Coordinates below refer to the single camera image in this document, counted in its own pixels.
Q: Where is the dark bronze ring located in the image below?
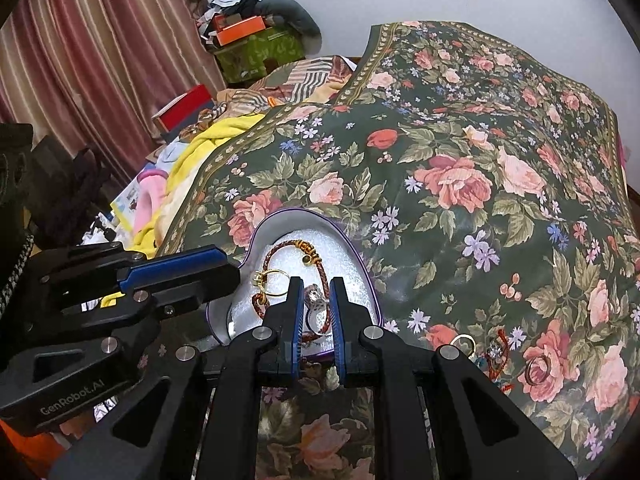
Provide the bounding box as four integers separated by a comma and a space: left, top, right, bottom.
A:
523, 354, 554, 387

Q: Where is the silver ring with charm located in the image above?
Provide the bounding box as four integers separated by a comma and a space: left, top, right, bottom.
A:
302, 284, 332, 336

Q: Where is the striped pink curtain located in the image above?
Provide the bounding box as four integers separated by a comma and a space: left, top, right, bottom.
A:
1, 0, 224, 183

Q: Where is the green cardboard box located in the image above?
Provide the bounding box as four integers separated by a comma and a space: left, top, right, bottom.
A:
214, 27, 305, 84

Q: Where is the orange shoe box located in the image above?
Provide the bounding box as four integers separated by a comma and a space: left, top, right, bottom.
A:
217, 16, 266, 47

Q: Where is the red white box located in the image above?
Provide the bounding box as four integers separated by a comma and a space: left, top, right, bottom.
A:
152, 84, 213, 132

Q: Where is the gold ring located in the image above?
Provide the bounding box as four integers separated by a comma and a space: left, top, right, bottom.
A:
448, 332, 478, 361

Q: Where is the purple heart-shaped tin box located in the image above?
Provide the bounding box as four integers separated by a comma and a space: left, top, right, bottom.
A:
204, 207, 384, 361

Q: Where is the striped patchwork quilt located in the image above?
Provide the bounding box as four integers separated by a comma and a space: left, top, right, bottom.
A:
215, 55, 356, 116

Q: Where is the red gold braided bracelet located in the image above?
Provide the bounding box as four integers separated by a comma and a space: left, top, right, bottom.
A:
250, 238, 335, 346

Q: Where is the floral green bedspread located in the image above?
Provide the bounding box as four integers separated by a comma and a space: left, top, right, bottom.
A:
160, 21, 639, 479

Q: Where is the pearl bead bracelet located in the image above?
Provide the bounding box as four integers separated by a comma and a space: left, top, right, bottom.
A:
0, 234, 36, 316

